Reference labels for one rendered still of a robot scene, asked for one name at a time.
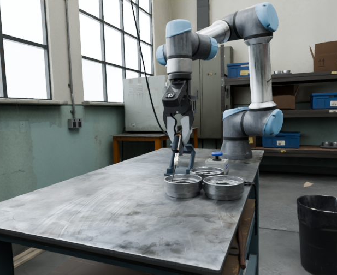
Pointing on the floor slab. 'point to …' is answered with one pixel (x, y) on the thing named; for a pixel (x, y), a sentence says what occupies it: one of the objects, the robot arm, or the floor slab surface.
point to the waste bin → (325, 234)
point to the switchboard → (209, 85)
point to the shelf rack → (304, 150)
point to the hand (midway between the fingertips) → (178, 142)
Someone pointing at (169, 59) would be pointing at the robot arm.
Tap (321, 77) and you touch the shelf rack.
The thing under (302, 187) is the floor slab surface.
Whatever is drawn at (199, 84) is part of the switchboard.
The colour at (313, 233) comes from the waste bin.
